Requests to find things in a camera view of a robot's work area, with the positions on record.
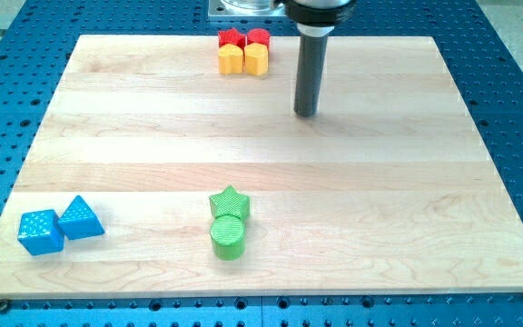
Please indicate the black robot arm flange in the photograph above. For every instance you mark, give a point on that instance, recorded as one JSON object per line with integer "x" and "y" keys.
{"x": 319, "y": 13}

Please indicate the green star block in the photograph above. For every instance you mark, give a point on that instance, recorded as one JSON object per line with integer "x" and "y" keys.
{"x": 230, "y": 202}

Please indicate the green cylinder block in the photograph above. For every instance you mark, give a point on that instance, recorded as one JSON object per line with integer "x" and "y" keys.
{"x": 228, "y": 237}

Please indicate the light wooden board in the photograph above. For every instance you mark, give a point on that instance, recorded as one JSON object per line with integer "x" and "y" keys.
{"x": 389, "y": 188}

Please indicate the grey cylindrical pointer rod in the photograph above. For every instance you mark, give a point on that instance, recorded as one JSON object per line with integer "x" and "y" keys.
{"x": 312, "y": 51}

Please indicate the yellow hexagon block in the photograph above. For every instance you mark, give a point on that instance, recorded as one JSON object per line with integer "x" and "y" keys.
{"x": 256, "y": 59}

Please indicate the yellow heart block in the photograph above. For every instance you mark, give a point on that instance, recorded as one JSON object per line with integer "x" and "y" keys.
{"x": 230, "y": 59}

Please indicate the red cylinder block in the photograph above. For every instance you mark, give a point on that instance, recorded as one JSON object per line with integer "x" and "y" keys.
{"x": 259, "y": 36}

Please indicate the red star block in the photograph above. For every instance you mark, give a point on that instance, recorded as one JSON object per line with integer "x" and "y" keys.
{"x": 232, "y": 37}

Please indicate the blue triangle block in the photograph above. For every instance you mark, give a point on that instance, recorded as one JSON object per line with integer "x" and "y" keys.
{"x": 79, "y": 220}

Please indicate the blue cube block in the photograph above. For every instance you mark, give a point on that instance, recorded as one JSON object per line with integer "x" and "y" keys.
{"x": 40, "y": 233}

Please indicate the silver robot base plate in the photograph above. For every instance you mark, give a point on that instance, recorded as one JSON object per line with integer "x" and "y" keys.
{"x": 247, "y": 8}

